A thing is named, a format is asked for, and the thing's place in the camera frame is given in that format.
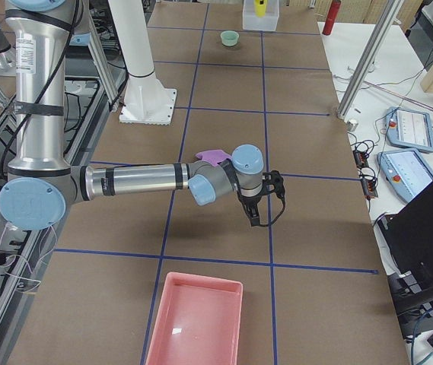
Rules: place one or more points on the far blue teach pendant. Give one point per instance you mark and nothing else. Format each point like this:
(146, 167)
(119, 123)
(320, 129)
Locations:
(407, 128)

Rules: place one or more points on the blue teach pendant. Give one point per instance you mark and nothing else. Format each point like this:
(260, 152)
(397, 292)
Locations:
(407, 128)
(406, 170)

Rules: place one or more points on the white pillar with base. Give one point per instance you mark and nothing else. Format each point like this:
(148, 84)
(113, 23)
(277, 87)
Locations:
(146, 100)

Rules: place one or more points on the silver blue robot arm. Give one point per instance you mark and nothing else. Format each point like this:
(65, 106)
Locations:
(42, 184)

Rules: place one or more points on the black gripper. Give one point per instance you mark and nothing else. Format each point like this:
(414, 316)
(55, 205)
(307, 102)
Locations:
(249, 201)

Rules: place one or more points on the green ceramic bowl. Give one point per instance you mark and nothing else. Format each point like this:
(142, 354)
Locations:
(229, 38)

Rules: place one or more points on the purple cloth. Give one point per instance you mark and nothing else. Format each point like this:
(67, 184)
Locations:
(214, 157)

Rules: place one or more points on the small electronics board far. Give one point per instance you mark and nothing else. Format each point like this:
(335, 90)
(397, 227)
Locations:
(361, 151)

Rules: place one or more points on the red bottle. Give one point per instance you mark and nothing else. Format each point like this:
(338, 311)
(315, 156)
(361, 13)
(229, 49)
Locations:
(331, 17)

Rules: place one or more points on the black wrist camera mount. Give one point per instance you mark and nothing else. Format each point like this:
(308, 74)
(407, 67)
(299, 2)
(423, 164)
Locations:
(273, 183)

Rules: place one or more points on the aluminium frame post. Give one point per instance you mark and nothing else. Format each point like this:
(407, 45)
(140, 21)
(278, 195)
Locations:
(378, 35)

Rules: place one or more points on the small electronics board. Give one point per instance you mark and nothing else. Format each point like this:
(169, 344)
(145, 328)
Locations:
(361, 151)
(369, 184)

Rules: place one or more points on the yellow plastic cup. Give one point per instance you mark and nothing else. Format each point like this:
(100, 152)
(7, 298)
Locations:
(260, 7)

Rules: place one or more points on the pink plastic tray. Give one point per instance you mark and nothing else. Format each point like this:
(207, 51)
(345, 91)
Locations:
(198, 321)

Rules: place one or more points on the small electronics board near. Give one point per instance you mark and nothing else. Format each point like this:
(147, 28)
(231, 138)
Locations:
(369, 184)

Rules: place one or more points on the clear plastic storage box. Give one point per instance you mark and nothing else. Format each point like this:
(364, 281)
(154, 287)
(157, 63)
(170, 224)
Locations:
(267, 23)

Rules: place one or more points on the near blue teach pendant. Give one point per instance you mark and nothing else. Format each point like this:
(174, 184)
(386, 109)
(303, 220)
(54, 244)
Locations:
(406, 170)

